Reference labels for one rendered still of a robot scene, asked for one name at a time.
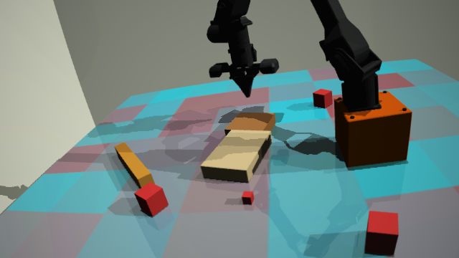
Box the pale yellow board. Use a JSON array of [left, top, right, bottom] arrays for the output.
[[200, 130, 273, 182]]

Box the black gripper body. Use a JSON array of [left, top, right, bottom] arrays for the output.
[[209, 42, 279, 78]]

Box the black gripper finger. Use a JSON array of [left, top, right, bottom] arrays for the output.
[[229, 71, 248, 97], [244, 70, 259, 97]]

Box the orange long bar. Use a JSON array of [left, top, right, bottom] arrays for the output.
[[115, 142, 155, 188]]

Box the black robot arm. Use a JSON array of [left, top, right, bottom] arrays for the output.
[[207, 0, 382, 113]]

